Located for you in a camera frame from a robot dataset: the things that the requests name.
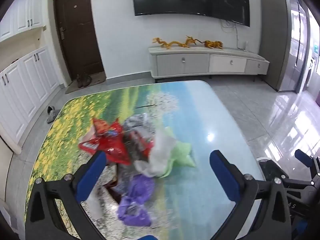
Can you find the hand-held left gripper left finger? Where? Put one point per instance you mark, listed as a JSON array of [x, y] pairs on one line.
[[91, 176]]

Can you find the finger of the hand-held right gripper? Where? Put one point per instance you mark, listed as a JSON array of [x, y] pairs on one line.
[[313, 167]]

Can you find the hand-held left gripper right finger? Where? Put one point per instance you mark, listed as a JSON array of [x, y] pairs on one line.
[[223, 177]]

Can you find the red snack bag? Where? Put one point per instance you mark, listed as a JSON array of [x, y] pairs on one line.
[[112, 146]]

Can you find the green plastic bag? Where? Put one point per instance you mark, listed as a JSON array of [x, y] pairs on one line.
[[182, 152]]

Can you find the purple wrapper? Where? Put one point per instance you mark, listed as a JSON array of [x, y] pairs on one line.
[[137, 192]]

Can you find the white plastic bag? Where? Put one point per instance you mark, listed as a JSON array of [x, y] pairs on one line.
[[156, 155]]

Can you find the grey slipper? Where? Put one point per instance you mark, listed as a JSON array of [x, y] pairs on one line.
[[52, 113]]

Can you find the brown shoe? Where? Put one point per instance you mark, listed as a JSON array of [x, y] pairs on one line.
[[79, 80], [87, 79]]

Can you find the brown doormat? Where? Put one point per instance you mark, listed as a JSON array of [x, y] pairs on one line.
[[97, 78]]

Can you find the white floor cabinets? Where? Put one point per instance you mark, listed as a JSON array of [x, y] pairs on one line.
[[27, 80]]

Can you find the white television cabinet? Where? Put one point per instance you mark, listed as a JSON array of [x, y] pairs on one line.
[[200, 62]]

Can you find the yellow dragon ornament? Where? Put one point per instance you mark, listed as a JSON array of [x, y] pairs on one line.
[[213, 44], [191, 40], [170, 43]]

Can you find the grey refrigerator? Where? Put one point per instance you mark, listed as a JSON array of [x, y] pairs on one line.
[[275, 37]]

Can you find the dark brown door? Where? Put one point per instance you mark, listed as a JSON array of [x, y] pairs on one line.
[[77, 30]]

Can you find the white wall cabinets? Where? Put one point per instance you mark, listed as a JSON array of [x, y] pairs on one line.
[[22, 15]]

